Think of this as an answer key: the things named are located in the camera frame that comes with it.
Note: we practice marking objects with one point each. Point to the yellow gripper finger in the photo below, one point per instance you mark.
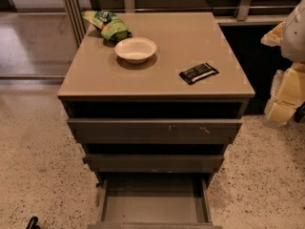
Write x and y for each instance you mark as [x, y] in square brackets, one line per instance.
[273, 37]
[287, 94]

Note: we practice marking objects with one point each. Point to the black rxbar chocolate bar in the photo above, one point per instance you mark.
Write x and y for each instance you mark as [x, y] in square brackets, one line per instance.
[198, 73]

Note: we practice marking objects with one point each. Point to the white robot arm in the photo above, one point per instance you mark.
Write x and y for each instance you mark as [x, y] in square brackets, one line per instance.
[292, 47]

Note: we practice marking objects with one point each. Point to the grey drawer cabinet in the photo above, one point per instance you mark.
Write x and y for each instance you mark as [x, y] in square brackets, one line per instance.
[100, 84]

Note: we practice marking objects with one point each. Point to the grey open bottom drawer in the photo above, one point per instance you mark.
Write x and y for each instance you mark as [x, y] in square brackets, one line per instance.
[153, 201]

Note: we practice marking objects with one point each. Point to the grey middle drawer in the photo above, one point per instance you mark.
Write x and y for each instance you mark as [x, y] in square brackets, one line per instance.
[153, 163]

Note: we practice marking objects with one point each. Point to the grey top drawer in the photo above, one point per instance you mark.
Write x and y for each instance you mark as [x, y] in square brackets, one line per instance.
[154, 131]

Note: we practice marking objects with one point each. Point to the white paper bowl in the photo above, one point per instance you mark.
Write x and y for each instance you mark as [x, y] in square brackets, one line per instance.
[135, 50]

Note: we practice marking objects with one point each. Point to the green chip bag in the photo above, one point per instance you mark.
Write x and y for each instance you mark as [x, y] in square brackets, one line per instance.
[111, 26]

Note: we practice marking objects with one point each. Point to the black object on floor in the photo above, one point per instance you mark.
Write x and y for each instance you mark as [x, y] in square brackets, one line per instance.
[33, 223]

